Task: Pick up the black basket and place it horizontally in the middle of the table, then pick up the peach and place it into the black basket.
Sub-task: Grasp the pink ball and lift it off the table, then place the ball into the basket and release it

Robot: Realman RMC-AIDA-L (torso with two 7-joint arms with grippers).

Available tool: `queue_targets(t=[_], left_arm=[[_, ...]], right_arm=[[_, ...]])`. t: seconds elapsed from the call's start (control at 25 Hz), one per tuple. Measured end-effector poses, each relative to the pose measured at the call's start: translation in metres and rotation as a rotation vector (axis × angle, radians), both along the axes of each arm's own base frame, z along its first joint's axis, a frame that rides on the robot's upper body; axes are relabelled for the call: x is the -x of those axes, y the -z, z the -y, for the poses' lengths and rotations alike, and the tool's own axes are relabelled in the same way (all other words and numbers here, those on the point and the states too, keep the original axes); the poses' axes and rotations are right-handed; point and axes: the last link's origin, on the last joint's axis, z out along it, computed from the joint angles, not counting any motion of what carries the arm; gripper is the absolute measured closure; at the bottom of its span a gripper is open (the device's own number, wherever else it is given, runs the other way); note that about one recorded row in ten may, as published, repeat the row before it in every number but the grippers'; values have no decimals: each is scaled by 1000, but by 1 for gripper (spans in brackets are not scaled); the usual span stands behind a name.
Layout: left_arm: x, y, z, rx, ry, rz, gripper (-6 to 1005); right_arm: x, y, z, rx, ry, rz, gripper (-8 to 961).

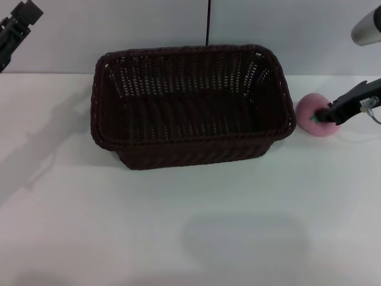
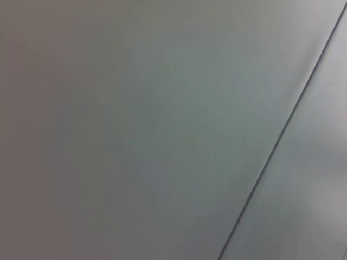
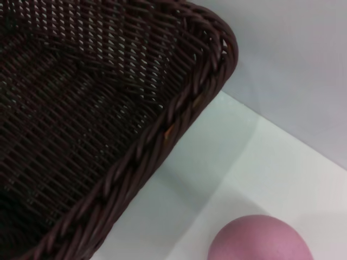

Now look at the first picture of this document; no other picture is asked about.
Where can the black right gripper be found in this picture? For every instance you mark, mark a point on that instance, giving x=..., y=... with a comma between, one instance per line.
x=354, y=102

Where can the dark brown woven basket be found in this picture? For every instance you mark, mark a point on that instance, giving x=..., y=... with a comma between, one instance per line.
x=193, y=119

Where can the black vertical wall strip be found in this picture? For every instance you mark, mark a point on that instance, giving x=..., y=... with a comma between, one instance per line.
x=207, y=24

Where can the pink peach toy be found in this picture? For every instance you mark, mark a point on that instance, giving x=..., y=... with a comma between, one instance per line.
x=309, y=105

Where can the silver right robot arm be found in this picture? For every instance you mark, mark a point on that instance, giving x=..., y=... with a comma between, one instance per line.
x=367, y=28

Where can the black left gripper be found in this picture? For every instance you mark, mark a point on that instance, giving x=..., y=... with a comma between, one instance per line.
x=9, y=41

